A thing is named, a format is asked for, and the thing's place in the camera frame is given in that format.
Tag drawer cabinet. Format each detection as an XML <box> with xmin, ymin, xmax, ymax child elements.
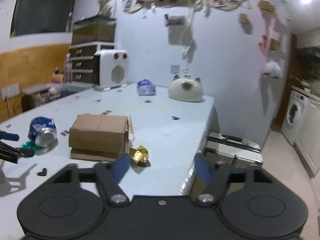
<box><xmin>69</xmin><ymin>41</ymin><xmax>116</xmax><ymax>84</ymax></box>

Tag brown cardboard box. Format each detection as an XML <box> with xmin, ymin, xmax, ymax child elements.
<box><xmin>68</xmin><ymin>114</ymin><xmax>129</xmax><ymax>162</ymax></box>

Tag glass tank on cabinet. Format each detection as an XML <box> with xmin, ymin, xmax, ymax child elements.
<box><xmin>72</xmin><ymin>15</ymin><xmax>116</xmax><ymax>45</ymax></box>

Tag wall power socket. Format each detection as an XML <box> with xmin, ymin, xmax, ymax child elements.
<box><xmin>1</xmin><ymin>83</ymin><xmax>20</xmax><ymax>100</ymax></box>

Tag white cat-shaped ceramic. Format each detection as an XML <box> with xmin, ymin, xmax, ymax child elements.
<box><xmin>168</xmin><ymin>74</ymin><xmax>203</xmax><ymax>102</ymax></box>

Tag crushed blue soda can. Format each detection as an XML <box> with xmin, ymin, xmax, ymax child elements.
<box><xmin>28</xmin><ymin>116</ymin><xmax>57</xmax><ymax>148</ymax></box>

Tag blue tissue pack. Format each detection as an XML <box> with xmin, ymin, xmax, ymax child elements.
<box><xmin>137</xmin><ymin>79</ymin><xmax>156</xmax><ymax>96</ymax></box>

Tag white space heater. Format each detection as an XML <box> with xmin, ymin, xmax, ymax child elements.
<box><xmin>93</xmin><ymin>49</ymin><xmax>129</xmax><ymax>91</ymax></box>

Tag white washing machine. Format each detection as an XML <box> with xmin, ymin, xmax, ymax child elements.
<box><xmin>281</xmin><ymin>90</ymin><xmax>309</xmax><ymax>145</ymax></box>

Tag white kitchen cabinets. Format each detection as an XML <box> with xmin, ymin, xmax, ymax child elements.
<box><xmin>296</xmin><ymin>99</ymin><xmax>319</xmax><ymax>177</ymax></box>

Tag gold foil wrapper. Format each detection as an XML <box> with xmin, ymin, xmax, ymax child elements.
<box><xmin>130</xmin><ymin>145</ymin><xmax>149</xmax><ymax>167</ymax></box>

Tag green bottle cap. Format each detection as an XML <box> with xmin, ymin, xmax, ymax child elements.
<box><xmin>21</xmin><ymin>141</ymin><xmax>39</xmax><ymax>155</ymax></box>

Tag beige ribbed suitcase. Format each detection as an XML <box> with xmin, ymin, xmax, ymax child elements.
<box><xmin>190</xmin><ymin>132</ymin><xmax>263</xmax><ymax>199</ymax></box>

